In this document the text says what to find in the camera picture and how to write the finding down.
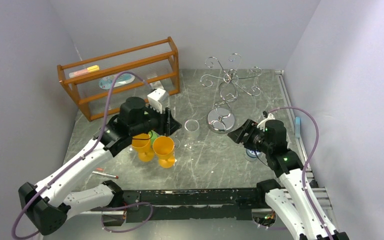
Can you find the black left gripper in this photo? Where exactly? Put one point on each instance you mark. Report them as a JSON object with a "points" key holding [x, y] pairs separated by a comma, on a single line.
{"points": [[167, 122]]}

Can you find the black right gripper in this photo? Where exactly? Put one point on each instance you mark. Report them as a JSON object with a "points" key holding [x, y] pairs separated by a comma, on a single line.
{"points": [[248, 133]]}

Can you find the clear wine glass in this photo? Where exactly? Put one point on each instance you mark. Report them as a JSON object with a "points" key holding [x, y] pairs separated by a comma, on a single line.
{"points": [[191, 133]]}

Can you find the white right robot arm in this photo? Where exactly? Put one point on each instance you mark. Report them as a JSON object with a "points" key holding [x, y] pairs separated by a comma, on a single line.
{"points": [[289, 195]]}

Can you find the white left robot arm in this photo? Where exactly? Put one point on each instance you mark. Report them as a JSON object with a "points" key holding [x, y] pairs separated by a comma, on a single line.
{"points": [[52, 201]]}

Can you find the chrome wine glass rack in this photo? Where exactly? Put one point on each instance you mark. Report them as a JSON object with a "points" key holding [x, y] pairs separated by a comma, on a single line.
{"points": [[220, 119]]}

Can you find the orange wooden shelf rack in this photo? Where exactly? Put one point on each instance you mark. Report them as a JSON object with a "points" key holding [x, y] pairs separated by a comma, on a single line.
{"points": [[150, 62]]}

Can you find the green plastic goblet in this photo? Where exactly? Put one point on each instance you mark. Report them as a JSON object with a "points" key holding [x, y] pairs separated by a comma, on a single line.
{"points": [[153, 136]]}

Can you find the orange plastic goblet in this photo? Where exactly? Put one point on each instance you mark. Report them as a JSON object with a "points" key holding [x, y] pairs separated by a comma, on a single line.
{"points": [[142, 145], [164, 147]]}

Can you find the small blue-lidded jar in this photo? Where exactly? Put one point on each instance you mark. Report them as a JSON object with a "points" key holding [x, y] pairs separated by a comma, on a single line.
{"points": [[252, 156]]}

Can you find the small white box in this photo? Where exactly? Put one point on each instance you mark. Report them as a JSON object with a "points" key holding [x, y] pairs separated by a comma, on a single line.
{"points": [[157, 85]]}

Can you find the red grey marker pen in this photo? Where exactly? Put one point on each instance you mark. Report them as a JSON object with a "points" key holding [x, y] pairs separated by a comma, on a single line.
{"points": [[101, 172]]}

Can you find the yellow pink highlighter pen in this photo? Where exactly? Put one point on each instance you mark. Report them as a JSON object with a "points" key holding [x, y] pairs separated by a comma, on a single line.
{"points": [[84, 71]]}

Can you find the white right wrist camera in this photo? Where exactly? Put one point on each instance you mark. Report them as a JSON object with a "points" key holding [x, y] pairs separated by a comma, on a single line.
{"points": [[267, 117]]}

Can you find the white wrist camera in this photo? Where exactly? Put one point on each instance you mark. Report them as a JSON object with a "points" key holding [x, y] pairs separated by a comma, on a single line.
{"points": [[267, 117], [156, 98]]}

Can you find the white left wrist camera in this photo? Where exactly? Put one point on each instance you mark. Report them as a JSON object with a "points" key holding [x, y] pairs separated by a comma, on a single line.
{"points": [[156, 98]]}

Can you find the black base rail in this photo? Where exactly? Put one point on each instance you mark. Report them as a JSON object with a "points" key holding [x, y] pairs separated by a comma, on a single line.
{"points": [[184, 204]]}

